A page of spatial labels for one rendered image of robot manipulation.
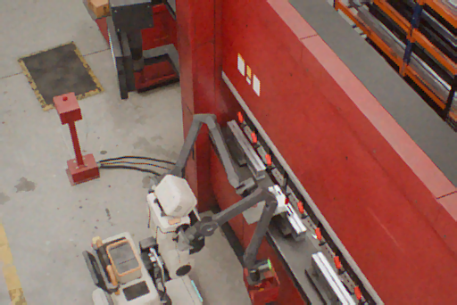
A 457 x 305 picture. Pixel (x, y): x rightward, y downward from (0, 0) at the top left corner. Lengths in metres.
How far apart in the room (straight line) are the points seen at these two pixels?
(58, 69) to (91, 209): 1.84
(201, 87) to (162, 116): 1.76
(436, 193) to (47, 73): 4.86
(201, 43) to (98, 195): 1.89
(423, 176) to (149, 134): 3.73
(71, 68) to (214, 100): 2.54
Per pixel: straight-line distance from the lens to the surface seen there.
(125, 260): 4.02
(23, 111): 6.46
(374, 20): 6.08
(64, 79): 6.68
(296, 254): 4.07
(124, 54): 4.31
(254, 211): 4.09
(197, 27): 4.13
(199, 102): 4.51
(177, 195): 3.67
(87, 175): 5.66
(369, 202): 3.07
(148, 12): 4.13
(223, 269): 5.04
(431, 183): 2.62
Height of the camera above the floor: 4.18
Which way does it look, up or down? 46 degrees down
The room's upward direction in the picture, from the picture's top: straight up
